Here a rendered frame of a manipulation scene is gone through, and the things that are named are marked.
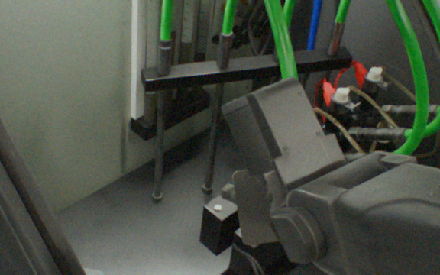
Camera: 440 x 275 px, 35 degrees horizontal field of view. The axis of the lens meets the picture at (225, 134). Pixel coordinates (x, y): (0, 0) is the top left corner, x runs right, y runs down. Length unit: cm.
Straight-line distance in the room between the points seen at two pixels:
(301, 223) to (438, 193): 9
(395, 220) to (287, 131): 13
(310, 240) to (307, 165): 7
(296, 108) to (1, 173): 31
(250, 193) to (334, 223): 20
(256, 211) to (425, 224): 27
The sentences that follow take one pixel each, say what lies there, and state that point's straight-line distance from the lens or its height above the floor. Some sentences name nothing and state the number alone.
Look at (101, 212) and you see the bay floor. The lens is 117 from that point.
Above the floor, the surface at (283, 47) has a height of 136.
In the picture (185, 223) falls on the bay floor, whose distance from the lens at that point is 116.
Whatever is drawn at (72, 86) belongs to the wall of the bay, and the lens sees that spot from 103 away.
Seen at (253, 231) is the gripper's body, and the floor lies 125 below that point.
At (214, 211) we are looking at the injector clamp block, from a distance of 98.
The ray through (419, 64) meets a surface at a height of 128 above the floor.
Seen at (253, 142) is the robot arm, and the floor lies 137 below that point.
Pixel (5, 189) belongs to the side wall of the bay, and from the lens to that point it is 68.
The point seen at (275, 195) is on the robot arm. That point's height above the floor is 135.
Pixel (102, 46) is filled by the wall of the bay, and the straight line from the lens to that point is 102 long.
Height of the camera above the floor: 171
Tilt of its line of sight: 42 degrees down
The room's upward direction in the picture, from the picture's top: 8 degrees clockwise
